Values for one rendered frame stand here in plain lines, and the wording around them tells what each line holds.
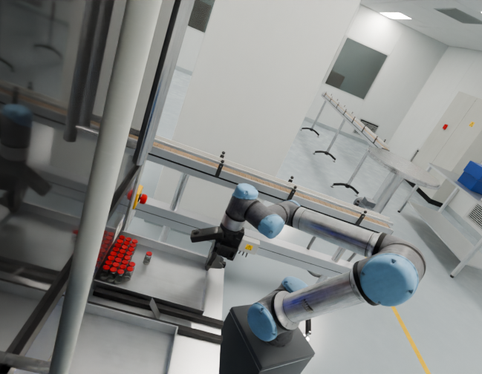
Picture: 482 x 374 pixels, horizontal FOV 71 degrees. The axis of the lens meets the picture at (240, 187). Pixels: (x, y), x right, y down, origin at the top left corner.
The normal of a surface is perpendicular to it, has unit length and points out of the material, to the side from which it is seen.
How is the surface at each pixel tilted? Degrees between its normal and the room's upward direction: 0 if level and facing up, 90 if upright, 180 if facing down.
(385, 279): 84
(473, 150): 90
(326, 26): 90
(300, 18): 90
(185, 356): 0
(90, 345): 0
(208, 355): 0
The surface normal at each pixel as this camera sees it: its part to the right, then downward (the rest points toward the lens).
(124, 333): 0.37, -0.83
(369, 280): -0.54, 0.07
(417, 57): 0.01, 0.45
